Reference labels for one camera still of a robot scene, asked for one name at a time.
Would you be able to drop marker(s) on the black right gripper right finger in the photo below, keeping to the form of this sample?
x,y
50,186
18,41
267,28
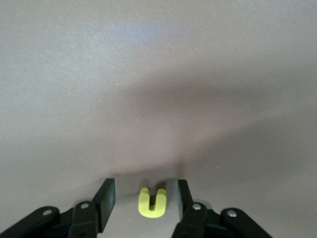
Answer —
x,y
193,220

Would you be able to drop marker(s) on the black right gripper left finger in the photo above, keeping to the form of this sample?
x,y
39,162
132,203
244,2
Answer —
x,y
99,213

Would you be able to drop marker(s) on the yellow letter u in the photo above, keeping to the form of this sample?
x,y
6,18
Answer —
x,y
144,205

